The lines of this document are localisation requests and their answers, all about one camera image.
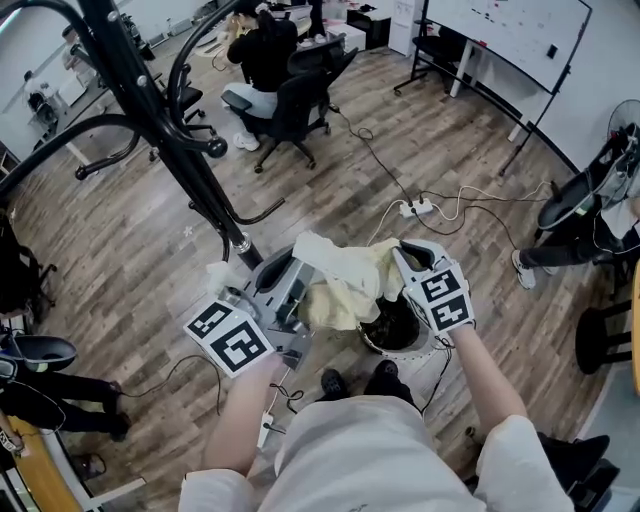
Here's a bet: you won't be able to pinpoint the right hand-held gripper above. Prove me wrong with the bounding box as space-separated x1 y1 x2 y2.
391 239 476 335

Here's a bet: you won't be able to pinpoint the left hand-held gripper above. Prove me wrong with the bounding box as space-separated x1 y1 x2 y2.
183 247 316 379

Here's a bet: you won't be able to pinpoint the yellow clothes garment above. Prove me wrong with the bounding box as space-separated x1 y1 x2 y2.
302 238 404 332

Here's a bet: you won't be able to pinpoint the black coat rack stand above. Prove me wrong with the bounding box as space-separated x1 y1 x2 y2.
0 0 286 271

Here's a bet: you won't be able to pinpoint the person's right forearm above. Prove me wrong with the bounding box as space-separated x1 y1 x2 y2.
449 324 529 444

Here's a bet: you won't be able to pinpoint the person's left forearm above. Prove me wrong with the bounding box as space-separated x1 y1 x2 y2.
202 352 281 476

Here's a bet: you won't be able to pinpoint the white woven laundry basket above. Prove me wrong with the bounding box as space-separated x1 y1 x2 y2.
357 294 454 369

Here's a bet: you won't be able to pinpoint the person's left black shoe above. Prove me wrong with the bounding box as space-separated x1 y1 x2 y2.
319 368 347 396

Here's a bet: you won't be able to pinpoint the person's black trousers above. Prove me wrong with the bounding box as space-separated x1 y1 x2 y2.
314 359 416 406

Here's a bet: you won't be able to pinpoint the small white power strip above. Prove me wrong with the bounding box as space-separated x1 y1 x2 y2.
255 410 275 449

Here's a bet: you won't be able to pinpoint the black shell backpack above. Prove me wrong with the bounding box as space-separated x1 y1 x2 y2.
537 169 601 231
13 334 79 374

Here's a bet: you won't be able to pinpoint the person's white shirt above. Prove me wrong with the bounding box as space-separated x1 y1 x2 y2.
178 394 576 512

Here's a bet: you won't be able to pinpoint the round wooden table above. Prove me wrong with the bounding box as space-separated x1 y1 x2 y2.
574 259 640 396

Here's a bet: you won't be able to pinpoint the white storage box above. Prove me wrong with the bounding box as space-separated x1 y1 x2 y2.
324 23 369 51

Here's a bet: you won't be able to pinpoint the white cable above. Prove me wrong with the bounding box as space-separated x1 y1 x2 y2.
429 180 551 222
366 199 404 249

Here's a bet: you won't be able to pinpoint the black cable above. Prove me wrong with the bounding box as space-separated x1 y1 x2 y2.
418 188 551 251
117 354 224 416
327 102 416 204

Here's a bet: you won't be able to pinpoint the black wire bin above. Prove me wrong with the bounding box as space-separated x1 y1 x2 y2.
71 452 109 482

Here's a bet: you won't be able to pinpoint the wooden table white frame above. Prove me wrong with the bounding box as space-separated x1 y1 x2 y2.
0 414 146 512

